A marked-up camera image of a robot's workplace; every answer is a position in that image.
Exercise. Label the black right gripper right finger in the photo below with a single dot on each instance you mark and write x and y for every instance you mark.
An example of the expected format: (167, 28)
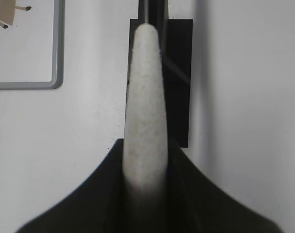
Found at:
(196, 205)

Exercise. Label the white grey-rimmed cutting board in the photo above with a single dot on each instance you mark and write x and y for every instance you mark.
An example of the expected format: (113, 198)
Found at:
(31, 44)

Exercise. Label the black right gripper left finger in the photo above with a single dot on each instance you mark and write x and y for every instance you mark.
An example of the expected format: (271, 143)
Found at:
(94, 207)

